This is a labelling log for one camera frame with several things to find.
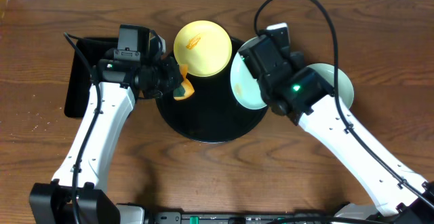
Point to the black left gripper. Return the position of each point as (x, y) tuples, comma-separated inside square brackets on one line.
[(173, 79)]

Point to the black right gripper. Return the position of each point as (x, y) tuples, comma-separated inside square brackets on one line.
[(299, 60)]

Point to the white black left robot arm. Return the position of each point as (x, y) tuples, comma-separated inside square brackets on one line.
[(77, 191)]

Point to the yellow green scrub sponge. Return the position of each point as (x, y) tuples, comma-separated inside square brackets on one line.
[(185, 90)]

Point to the round black tray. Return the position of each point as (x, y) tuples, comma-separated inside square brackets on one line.
[(212, 114)]

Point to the light green stained plate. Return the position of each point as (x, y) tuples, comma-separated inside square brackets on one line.
[(244, 87)]

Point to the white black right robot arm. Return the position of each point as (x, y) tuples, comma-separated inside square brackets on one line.
[(311, 101)]

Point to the light green clean plate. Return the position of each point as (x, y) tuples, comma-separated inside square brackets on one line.
[(345, 87)]

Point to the yellow plate with sauce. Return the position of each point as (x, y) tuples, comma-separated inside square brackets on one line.
[(204, 47)]

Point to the black rectangular tray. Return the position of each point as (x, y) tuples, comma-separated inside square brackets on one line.
[(93, 48)]

